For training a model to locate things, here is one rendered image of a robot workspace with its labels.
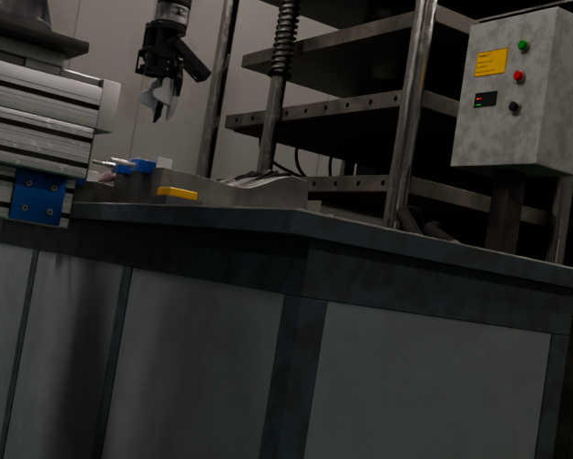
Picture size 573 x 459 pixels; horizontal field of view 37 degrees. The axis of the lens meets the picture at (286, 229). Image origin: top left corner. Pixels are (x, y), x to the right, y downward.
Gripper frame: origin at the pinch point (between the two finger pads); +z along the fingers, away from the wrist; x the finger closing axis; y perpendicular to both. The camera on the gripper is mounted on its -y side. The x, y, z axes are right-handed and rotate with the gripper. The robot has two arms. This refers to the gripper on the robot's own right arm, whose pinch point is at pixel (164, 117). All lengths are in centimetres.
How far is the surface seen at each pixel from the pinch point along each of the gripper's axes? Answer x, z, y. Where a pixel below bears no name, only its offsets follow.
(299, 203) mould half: 8.4, 13.2, -33.6
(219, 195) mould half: 8.3, 15.2, -12.5
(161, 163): 2.5, 10.5, -0.1
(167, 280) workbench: 22.4, 35.2, 3.8
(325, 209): -46, 7, -80
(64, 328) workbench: -29, 51, 4
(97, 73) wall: -245, -58, -71
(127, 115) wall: -246, -41, -91
